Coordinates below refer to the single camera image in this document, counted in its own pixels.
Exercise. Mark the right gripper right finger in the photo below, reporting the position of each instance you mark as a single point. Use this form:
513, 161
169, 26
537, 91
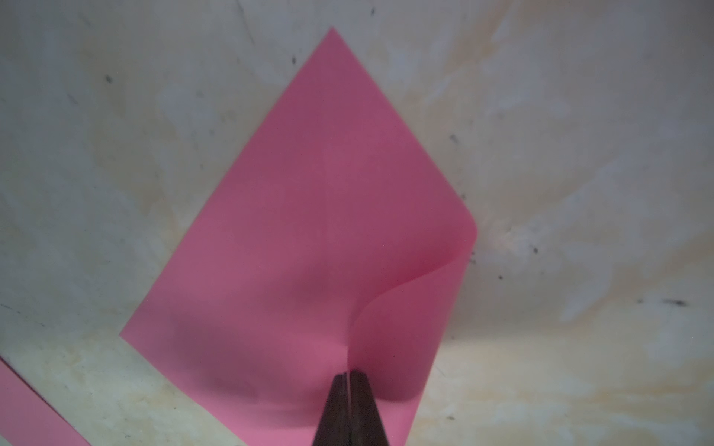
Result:
365, 422

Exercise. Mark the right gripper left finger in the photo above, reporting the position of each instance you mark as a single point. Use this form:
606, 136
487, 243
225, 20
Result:
334, 425

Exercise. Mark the pink square paper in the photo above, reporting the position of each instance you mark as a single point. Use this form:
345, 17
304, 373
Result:
332, 243

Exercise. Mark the pink paper near left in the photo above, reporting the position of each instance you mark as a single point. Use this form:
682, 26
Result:
26, 419

